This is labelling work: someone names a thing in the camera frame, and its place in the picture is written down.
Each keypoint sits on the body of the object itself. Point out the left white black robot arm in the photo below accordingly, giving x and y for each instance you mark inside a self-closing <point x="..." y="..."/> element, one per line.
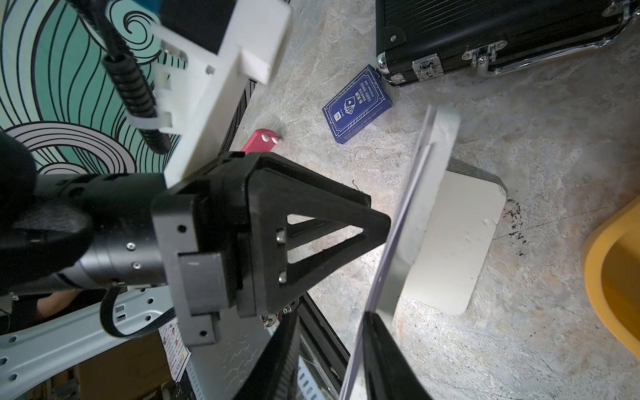
<point x="64" y="232"/>

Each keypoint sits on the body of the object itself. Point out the blue playing card box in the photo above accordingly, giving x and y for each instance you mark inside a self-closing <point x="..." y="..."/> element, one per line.
<point x="359" y="103"/>

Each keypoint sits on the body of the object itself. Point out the pink small block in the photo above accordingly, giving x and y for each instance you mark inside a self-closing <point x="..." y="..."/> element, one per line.
<point x="263" y="140"/>

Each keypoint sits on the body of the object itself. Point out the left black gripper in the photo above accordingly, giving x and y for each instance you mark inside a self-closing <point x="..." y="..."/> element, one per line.
<point x="224" y="231"/>

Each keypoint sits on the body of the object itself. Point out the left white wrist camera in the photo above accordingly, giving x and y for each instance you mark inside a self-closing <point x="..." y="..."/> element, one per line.
<point x="225" y="44"/>

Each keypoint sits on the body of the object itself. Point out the yellow plastic tray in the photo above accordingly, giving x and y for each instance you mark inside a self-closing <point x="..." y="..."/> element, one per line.
<point x="610" y="261"/>

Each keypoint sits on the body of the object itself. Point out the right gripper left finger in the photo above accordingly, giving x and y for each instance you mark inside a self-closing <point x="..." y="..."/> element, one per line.
<point x="276" y="372"/>

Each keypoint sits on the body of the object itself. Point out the black hard case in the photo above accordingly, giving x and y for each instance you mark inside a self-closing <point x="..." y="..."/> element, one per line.
<point x="422" y="40"/>

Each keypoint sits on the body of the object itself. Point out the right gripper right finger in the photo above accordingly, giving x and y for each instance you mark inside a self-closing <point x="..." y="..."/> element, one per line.
<point x="387" y="373"/>

